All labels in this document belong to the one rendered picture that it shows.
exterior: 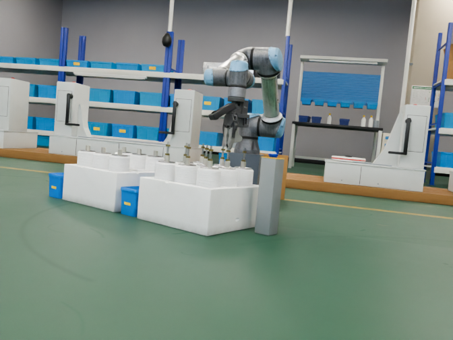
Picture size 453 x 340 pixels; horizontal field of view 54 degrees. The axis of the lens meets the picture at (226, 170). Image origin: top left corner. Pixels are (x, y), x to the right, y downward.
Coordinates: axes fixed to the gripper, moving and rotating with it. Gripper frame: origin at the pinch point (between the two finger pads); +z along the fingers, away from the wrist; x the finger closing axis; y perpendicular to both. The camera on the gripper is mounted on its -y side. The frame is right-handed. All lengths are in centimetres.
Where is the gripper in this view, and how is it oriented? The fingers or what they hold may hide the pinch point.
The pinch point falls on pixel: (227, 146)
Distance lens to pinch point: 186.4
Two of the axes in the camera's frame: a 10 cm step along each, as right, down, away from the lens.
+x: -5.2, -1.0, 8.5
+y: 8.5, 0.4, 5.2
